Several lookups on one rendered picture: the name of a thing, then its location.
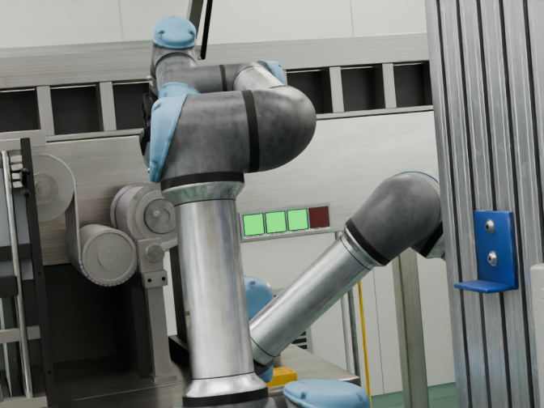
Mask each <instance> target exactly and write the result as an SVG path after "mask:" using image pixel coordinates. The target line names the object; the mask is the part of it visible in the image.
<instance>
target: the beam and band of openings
mask: <svg viewBox="0 0 544 408"><path fill-rule="evenodd" d="M201 47H202V46H201V45H195V46H194V53H195V58H196V63H197V66H214V65H223V64H234V63H245V62H258V61H261V60H263V61H266V62H267V61H277V62H279V63H280V65H281V66H282V69H283V76H284V85H287V86H291V87H294V88H296V89H298V90H300V91H301V92H303V93H304V94H305V95H306V96H307V97H308V98H309V100H310V101H311V102H312V105H313V107H314V108H315V112H316V116H317V121H318V120H329V119H338V118H348V117H367V116H377V115H387V114H397V113H416V112H426V111H433V102H432V91H431V72H430V62H429V52H428V42H427V32H414V33H400V34H386V35H371V36H344V37H330V38H316V39H301V40H273V41H259V42H244V43H231V44H216V45H207V48H206V58H205V60H198V57H199V56H200V53H201ZM151 53H152V48H146V49H118V50H104V51H90V52H75V53H48V54H33V55H19V56H5V57H0V91H4V92H0V133H6V132H17V131H28V130H45V134H46V142H63V141H73V140H83V139H93V138H112V137H122V136H132V135H140V133H141V132H142V131H143V129H144V128H146V127H145V125H144V122H143V119H142V114H141V107H142V94H143V93H149V81H147V76H149V75H150V71H151ZM418 63H422V64H418ZM406 64H413V65H406ZM394 65H400V66H394ZM369 66H371V67H369ZM357 67H364V68H357ZM345 68H352V69H345ZM310 70H316V71H310ZM297 71H304V72H297ZM287 72H292V73H287ZM140 82H148V83H140ZM117 83H124V84H117ZM92 85H95V86H92ZM80 86H88V87H80ZM56 87H64V88H56ZM50 88H52V89H50ZM32 89H34V90H32ZM20 90H27V91H20ZM413 106H414V107H413ZM403 107H404V108H403ZM373 109H374V110H373ZM363 110H364V111H363ZM353 111H354V112H353ZM323 113H324V114H323ZM142 128H143V129H142ZM132 129H133V130H132ZM92 132H93V133H92ZM82 133H83V134H82ZM62 134H63V135H62Z"/></svg>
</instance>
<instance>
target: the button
mask: <svg viewBox="0 0 544 408"><path fill-rule="evenodd" d="M273 370H274V376H273V379H272V381H270V382H269V383H267V387H272V386H277V385H286V384H287V383H289V382H291V381H297V373H296V372H295V371H293V370H291V369H290V368H288V367H280V368H273Z"/></svg>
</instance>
